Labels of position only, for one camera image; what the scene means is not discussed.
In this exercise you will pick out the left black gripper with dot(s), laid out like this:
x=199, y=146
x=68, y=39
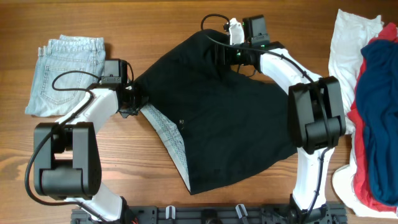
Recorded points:
x=134, y=101

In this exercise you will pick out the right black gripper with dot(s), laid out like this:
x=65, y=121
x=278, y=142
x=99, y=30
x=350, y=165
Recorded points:
x=220, y=54

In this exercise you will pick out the black shorts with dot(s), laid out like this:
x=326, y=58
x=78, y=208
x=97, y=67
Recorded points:
x=232, y=126

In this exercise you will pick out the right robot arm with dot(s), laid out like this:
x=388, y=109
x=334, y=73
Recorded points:
x=316, y=118

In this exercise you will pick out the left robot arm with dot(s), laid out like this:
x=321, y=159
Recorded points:
x=65, y=168

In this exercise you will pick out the folded light blue jeans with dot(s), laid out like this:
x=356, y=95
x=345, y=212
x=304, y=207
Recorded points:
x=64, y=66

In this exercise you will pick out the white garment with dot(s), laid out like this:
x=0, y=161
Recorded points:
x=351, y=34

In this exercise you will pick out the navy blue garment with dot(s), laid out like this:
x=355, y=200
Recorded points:
x=376, y=100

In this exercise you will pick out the red garment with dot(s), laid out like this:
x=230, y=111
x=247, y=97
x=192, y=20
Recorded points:
x=361, y=180

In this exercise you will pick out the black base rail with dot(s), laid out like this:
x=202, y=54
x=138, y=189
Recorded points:
x=205, y=214

